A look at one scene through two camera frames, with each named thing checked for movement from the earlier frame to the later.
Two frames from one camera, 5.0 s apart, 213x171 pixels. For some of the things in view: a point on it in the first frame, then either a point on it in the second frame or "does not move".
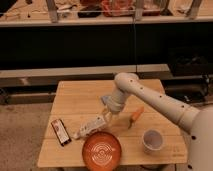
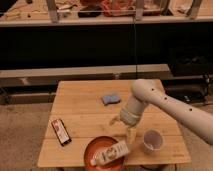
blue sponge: (106, 100) does not move
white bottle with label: (98, 122) → (108, 154)
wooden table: (145, 132) does not move
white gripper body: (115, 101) → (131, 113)
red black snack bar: (61, 132) does not move
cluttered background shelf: (73, 12) does not move
